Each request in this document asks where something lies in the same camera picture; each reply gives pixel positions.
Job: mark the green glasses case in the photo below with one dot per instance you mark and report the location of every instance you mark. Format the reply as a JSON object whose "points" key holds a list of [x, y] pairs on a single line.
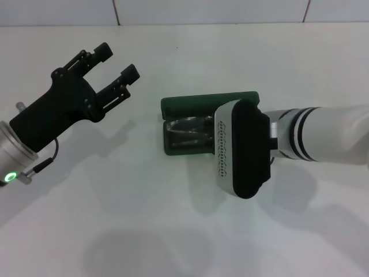
{"points": [[190, 104]]}

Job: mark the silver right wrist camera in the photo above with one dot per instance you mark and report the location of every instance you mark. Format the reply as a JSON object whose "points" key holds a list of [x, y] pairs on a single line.
{"points": [[245, 150]]}

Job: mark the clear plastic glasses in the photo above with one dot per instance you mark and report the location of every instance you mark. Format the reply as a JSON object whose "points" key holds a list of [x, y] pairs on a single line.
{"points": [[184, 127]]}

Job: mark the silver left gripper connector stub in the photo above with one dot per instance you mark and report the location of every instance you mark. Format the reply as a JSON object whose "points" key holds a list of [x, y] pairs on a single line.
{"points": [[21, 106]]}

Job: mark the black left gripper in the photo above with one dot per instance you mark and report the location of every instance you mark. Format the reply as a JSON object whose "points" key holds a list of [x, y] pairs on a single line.
{"points": [[57, 112]]}

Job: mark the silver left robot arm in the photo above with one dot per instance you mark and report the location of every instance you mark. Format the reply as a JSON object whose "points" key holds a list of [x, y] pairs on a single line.
{"points": [[14, 155]]}

